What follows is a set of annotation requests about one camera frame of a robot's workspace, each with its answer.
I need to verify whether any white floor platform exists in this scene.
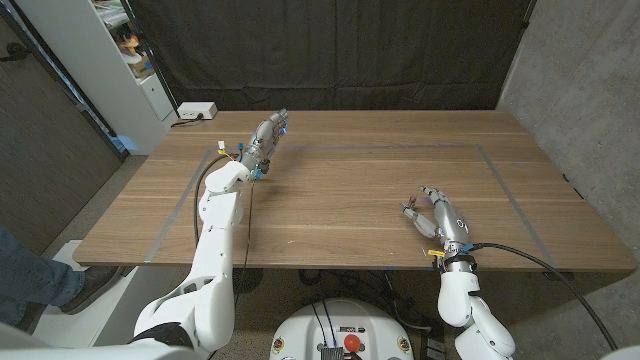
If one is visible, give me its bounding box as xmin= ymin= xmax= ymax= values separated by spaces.
xmin=24 ymin=239 xmax=177 ymax=349

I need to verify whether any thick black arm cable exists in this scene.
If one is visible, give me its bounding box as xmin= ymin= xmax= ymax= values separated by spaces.
xmin=193 ymin=153 xmax=236 ymax=247
xmin=469 ymin=241 xmax=619 ymax=352

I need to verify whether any person leg in jeans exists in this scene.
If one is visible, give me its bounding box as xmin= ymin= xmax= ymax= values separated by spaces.
xmin=0 ymin=224 xmax=86 ymax=329

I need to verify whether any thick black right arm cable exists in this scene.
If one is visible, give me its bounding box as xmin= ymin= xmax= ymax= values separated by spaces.
xmin=469 ymin=241 xmax=619 ymax=352

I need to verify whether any white power outlet box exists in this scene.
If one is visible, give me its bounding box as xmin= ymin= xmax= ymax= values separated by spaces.
xmin=177 ymin=101 xmax=219 ymax=121

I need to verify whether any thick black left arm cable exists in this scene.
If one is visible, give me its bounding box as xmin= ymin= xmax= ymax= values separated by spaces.
xmin=193 ymin=153 xmax=236 ymax=247

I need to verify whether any black floor cable bundle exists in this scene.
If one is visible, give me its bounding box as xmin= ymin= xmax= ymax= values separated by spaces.
xmin=298 ymin=269 xmax=434 ymax=332

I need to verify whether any wooden table edge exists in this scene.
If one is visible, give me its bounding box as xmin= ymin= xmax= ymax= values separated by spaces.
xmin=144 ymin=144 xmax=557 ymax=267

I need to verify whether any white shelf cabinet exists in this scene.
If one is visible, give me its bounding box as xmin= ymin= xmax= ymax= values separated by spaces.
xmin=14 ymin=0 xmax=179 ymax=156

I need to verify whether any black round floor fan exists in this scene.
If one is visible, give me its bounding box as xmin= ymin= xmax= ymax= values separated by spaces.
xmin=232 ymin=268 xmax=264 ymax=295

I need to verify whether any black door handle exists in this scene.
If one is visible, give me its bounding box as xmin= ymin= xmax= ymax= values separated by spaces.
xmin=0 ymin=42 xmax=30 ymax=64

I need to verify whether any white robot chest cover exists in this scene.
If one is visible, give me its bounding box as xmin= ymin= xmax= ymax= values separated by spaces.
xmin=0 ymin=322 xmax=201 ymax=360

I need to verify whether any cardboard box with blue tape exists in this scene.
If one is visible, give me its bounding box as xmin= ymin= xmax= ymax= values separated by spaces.
xmin=130 ymin=53 xmax=155 ymax=80

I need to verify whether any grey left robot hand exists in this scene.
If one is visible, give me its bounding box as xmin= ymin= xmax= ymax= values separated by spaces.
xmin=238 ymin=108 xmax=291 ymax=180

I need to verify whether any dark brown shoe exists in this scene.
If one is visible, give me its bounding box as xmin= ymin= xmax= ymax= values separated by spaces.
xmin=59 ymin=265 xmax=124 ymax=315

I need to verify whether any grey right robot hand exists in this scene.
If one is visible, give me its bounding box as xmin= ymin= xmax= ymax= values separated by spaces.
xmin=399 ymin=185 xmax=476 ymax=274

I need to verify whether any orange toy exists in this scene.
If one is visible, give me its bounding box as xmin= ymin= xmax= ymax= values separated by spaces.
xmin=118 ymin=34 xmax=140 ymax=56

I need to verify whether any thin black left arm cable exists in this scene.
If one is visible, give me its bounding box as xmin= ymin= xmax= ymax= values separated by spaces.
xmin=233 ymin=180 xmax=256 ymax=307

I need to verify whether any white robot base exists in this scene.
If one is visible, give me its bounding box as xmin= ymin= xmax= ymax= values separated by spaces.
xmin=269 ymin=298 xmax=415 ymax=360

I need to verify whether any black fabric backdrop curtain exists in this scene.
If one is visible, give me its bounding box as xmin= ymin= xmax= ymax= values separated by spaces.
xmin=127 ymin=0 xmax=536 ymax=112

